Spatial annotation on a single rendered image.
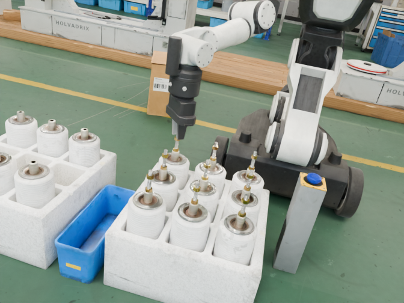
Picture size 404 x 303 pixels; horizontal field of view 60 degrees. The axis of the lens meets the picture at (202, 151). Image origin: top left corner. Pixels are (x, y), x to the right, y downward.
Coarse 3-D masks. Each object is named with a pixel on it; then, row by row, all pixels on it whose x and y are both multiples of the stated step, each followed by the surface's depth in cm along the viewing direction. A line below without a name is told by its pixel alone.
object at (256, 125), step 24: (240, 120) 169; (264, 120) 174; (240, 144) 136; (264, 144) 144; (240, 168) 136; (264, 168) 134; (288, 168) 132; (312, 168) 131; (336, 168) 131; (288, 192) 136; (336, 192) 131
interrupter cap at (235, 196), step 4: (232, 192) 97; (236, 192) 98; (240, 192) 98; (232, 196) 95; (236, 196) 96; (240, 196) 97; (252, 196) 97; (256, 196) 97; (236, 200) 94; (240, 200) 95; (252, 200) 95; (256, 200) 96; (240, 204) 93; (248, 204) 93; (252, 204) 93; (256, 204) 94
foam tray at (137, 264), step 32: (224, 192) 110; (256, 224) 100; (128, 256) 88; (160, 256) 85; (192, 256) 84; (256, 256) 87; (128, 288) 93; (160, 288) 90; (192, 288) 87; (224, 288) 85; (256, 288) 83
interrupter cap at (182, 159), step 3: (168, 153) 111; (171, 153) 112; (168, 156) 110; (180, 156) 111; (183, 156) 111; (168, 159) 108; (180, 159) 109; (183, 159) 109; (186, 159) 110; (168, 162) 106; (171, 162) 107; (174, 162) 107; (177, 162) 107; (180, 162) 108; (183, 162) 108
